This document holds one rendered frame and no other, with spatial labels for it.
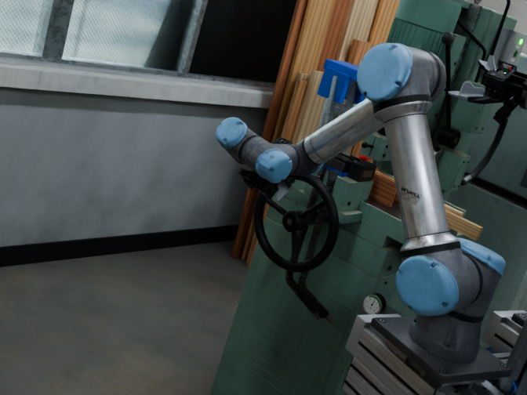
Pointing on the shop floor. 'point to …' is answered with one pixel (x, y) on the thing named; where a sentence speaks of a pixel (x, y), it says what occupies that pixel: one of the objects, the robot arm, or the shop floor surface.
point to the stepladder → (338, 90)
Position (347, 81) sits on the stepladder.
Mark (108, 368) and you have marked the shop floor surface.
